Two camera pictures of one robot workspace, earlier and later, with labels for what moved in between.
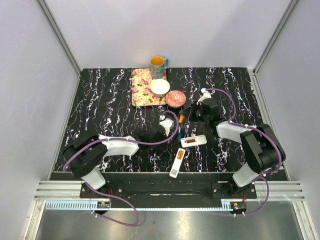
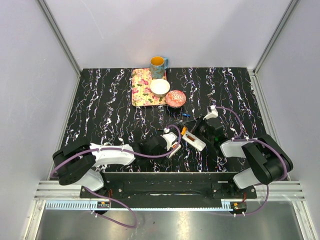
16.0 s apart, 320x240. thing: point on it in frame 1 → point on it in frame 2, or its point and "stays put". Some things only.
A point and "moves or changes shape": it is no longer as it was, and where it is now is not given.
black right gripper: (193, 107) → (199, 121)
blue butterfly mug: (158, 65) stays put
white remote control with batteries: (196, 140) moves or changes shape
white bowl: (159, 87) stays put
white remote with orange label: (177, 162) → (174, 146)
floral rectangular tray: (142, 94) stays put
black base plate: (168, 190) stays put
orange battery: (181, 117) → (184, 130)
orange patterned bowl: (175, 98) stays put
